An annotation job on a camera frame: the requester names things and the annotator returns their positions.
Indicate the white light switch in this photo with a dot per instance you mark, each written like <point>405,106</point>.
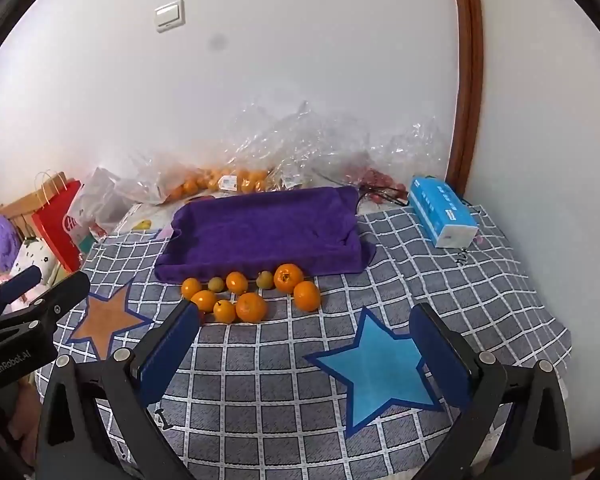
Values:
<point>169,15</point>

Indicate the small mandarin orange with stem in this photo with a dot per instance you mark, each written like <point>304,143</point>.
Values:
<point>224,311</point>

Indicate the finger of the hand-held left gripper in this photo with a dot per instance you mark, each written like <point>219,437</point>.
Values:
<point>20,280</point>
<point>65,295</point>

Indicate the small yellow-green citrus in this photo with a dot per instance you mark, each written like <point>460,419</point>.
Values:
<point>216,284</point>
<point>265,280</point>

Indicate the white printed sheet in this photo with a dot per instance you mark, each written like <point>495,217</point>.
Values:
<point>135,222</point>

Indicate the clear bag of cherry tomatoes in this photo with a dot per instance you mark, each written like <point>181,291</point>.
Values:
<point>380,177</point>

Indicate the blue tissue pack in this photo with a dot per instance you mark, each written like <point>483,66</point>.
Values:
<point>442,210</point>

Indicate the white plastic bag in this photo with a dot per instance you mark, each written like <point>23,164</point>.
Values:
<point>100,195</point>

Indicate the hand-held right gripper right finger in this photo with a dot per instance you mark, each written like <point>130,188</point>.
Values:
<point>437,355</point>

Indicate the grey checkered star blanket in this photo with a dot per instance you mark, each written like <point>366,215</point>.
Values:
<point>280,400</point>

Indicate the red paper bag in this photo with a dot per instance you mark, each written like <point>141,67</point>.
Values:
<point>55,230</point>

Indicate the purple towel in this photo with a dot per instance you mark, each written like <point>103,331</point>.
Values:
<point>260,230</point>

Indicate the clear labelled bag of oranges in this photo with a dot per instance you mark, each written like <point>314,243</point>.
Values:
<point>250,180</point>

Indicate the purple plush toy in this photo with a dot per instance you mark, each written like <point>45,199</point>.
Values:
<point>5,240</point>

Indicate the brown wooden door frame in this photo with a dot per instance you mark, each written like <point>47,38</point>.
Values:
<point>467,75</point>

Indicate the white dotted pillow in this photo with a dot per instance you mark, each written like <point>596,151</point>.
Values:
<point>32,260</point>

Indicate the mandarin orange with dark calyx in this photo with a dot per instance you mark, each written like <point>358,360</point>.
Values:
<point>288,277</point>

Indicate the oval orange kumquat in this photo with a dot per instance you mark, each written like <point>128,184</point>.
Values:
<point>205,301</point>

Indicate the large mandarin orange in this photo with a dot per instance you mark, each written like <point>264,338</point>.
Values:
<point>251,307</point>

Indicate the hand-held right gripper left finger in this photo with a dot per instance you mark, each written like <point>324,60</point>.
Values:
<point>172,347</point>

